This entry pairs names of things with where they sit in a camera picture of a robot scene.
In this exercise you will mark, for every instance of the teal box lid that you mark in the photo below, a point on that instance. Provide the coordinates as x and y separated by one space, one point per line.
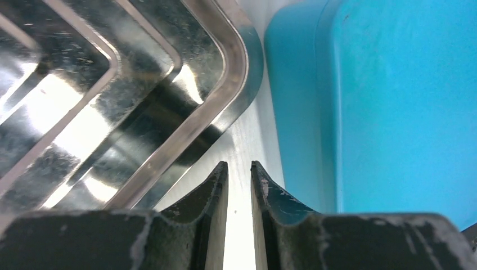
396 87

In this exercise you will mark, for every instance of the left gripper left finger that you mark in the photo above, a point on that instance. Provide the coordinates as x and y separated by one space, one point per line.
189 234

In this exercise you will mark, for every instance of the teal chocolate box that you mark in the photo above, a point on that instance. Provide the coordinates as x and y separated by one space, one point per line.
289 44

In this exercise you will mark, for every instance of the steel tray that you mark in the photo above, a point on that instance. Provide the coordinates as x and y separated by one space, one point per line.
107 104

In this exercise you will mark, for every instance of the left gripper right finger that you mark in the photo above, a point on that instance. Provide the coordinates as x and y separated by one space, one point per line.
290 235

